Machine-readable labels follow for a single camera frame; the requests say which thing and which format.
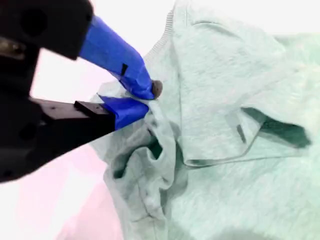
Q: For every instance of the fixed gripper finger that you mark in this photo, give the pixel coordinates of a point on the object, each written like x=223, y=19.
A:
x=95, y=122

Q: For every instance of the pale green T-shirt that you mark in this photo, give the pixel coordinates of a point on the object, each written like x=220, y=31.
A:
x=225, y=75

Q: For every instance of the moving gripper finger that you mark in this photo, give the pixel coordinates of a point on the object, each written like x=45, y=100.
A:
x=112, y=47

